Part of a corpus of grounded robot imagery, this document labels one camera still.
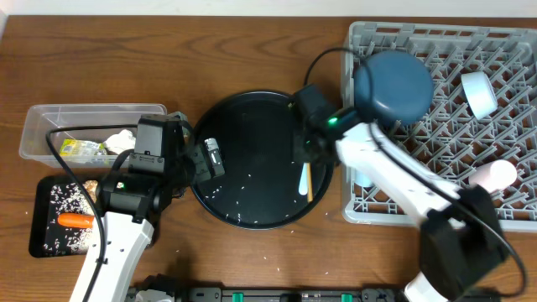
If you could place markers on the white napkin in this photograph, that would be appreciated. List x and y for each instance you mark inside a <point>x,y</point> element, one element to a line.
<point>120,142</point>

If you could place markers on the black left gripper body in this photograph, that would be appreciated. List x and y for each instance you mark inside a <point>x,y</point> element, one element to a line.
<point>202,166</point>

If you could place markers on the brown food scrap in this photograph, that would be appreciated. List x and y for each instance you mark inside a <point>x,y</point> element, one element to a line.
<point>91,185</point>

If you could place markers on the black rectangular tray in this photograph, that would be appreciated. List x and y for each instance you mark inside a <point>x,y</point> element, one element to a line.
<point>56,195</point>

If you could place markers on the light blue bowl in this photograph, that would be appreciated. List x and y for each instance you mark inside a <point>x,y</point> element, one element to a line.
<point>479,94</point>

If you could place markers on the light blue plastic knife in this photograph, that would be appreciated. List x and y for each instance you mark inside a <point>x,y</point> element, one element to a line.
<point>303,188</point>

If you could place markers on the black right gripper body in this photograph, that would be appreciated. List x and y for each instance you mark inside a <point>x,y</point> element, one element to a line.
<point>303,150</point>

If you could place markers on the dark blue plate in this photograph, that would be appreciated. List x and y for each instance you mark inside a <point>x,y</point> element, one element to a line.
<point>393,86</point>

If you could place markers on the pink cup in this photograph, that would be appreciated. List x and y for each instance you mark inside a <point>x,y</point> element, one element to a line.
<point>495,176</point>

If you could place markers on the orange carrot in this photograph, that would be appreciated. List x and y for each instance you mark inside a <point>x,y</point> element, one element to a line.
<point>73,220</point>

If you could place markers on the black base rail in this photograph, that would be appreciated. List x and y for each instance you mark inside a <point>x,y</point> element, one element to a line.
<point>163,288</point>

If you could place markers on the grey dishwasher rack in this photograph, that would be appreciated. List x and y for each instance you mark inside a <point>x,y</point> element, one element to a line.
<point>449,140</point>

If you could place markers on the green yellow snack wrapper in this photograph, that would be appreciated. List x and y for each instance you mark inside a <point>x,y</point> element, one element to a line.
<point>82,151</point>

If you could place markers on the clear plastic bin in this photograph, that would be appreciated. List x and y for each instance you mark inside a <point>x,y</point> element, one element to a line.
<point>42,118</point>

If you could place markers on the wooden chopstick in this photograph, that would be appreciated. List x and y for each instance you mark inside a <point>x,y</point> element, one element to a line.
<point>310,195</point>

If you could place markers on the light blue cup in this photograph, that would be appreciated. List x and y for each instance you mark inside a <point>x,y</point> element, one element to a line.
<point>362,180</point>

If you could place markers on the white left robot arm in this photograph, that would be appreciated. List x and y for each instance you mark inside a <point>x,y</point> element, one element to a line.
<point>132,197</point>

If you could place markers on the round black tray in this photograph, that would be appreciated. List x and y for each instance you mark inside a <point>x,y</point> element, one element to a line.
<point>260,187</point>

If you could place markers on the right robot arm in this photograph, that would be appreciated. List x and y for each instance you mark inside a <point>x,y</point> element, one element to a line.
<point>461,240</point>

